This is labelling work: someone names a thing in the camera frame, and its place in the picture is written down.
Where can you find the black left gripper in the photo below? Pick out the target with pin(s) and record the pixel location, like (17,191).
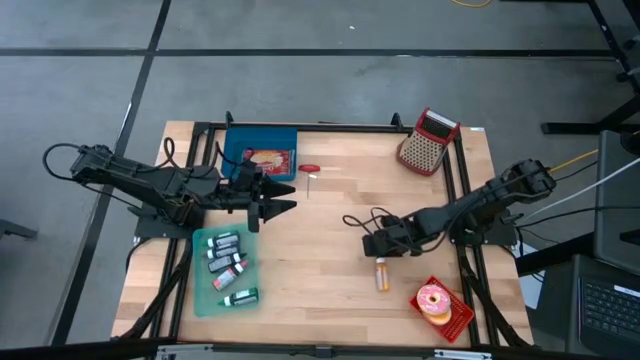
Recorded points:
(240,195)

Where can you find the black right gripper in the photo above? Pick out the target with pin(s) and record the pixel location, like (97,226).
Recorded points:
(390,240)

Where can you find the yellow food colouring bottle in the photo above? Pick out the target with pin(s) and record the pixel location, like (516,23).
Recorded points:
(382,277)

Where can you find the red snack packet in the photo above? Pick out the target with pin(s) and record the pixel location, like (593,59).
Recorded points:
(272,160)

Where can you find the pink frosted toy donut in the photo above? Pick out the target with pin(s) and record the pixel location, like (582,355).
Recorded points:
(425,295)

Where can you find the white marker tube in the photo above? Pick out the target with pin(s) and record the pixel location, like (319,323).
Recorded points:
(225,240)

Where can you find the dark blue colouring bottle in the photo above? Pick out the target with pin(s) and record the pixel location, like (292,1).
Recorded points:
(225,251)

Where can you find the black food colouring bottle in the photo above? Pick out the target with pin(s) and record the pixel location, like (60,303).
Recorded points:
(222,263)

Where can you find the pink food colouring bottle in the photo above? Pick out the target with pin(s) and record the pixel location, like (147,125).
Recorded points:
(227,277)

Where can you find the orange toy donut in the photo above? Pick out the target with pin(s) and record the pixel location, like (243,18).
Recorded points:
(440,320)

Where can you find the green food colouring bottle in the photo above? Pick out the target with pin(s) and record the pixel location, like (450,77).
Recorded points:
(242,297)

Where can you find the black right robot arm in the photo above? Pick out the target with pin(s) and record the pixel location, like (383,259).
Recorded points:
(465,207)

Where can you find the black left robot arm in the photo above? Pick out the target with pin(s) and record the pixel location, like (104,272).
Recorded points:
(150,185)

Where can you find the blue plastic bin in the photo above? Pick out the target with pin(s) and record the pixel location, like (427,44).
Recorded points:
(235,145)

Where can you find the red plastic basket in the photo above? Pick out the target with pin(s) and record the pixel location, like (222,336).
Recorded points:
(462,320)

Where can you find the green translucent plastic tray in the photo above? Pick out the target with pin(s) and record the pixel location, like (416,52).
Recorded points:
(205,300)

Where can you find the grey cabinet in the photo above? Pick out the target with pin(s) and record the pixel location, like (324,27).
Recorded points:
(555,310)

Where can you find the black floor stand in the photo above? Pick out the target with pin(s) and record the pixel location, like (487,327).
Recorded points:
(575,128)

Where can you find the laptop with dark keyboard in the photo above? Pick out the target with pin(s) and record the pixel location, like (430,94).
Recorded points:
(605,305)

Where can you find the grey monitor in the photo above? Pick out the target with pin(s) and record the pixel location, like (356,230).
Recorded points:
(615,225)

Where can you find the black stand foot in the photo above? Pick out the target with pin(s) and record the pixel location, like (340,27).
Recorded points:
(15,229)

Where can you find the black aluminium table frame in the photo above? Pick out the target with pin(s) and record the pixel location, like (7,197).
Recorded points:
(350,127)

